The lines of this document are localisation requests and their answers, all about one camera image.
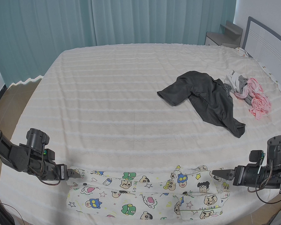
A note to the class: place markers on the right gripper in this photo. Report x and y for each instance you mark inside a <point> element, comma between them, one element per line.
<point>248,176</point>

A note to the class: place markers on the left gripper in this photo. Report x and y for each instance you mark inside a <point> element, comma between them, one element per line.
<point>53,171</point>

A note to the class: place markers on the white printed pyjamas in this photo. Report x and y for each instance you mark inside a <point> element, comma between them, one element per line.
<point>131,196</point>

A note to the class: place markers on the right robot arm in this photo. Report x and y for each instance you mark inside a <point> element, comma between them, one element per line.
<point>277,149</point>

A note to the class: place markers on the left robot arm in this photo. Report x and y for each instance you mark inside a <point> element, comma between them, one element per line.
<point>14,156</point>

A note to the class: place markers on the pile of clothes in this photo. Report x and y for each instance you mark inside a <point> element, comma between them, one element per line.
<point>257,102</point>

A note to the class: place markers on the bed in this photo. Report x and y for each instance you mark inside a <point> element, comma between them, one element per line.
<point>107,102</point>

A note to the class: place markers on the black T-shirt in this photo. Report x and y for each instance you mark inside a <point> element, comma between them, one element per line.
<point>208,95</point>

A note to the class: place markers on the grey bedside table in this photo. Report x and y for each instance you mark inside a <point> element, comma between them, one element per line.
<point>215,37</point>

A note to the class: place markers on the blue-green curtain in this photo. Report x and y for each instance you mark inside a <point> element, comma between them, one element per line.
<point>37,20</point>
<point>154,13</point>

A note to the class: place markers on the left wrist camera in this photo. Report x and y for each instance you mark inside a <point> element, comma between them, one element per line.
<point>50,155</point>

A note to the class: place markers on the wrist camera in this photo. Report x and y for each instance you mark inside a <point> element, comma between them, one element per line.
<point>50,155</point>
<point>255,156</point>

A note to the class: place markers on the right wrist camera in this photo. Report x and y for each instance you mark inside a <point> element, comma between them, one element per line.
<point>255,156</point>

